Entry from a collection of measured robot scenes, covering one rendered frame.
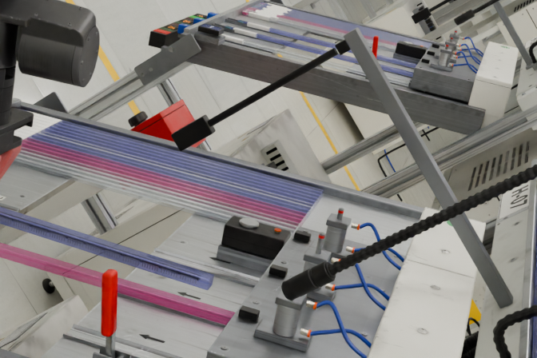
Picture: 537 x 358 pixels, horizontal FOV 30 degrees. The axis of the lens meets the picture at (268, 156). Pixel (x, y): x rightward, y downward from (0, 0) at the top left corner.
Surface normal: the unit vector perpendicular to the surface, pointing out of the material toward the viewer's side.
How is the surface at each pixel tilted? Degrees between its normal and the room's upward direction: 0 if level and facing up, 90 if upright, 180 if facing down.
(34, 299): 0
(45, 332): 0
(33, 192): 48
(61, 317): 0
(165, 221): 90
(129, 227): 90
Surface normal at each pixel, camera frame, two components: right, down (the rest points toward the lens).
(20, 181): 0.18, -0.93
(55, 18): 0.20, -0.72
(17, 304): 0.82, -0.44
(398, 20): -0.26, 0.26
